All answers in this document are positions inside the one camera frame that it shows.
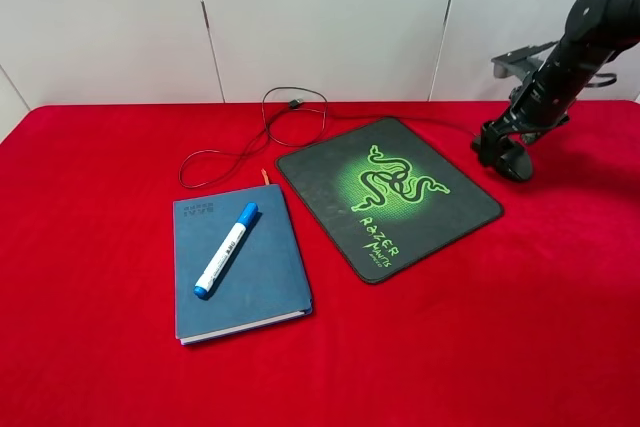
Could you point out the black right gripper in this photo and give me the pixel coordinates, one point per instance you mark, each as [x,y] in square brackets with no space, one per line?
[541,103]

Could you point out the black computer mouse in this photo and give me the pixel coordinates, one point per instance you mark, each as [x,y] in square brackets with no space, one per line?
[511,161]

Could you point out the blue and white marker pen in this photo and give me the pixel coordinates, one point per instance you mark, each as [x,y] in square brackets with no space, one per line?
[221,257]

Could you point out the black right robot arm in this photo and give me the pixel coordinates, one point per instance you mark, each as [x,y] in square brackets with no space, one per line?
[609,24]

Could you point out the black green Razer mouse pad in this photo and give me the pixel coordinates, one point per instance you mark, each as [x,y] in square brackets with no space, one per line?
[385,197]

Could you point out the blue hardcover notebook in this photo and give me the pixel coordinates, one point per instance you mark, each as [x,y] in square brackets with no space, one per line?
[264,281]

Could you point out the red tablecloth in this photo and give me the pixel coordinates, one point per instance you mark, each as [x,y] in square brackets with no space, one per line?
[530,321]

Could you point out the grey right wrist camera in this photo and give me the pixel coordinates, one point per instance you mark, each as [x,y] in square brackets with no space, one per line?
[522,62]

